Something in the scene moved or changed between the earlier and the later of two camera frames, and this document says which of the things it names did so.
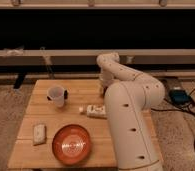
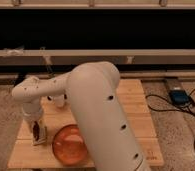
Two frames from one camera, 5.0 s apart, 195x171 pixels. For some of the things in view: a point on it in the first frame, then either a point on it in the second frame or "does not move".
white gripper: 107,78 -> 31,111
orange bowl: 71,144 does not move
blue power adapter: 179,97 does not move
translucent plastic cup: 57,94 does not move
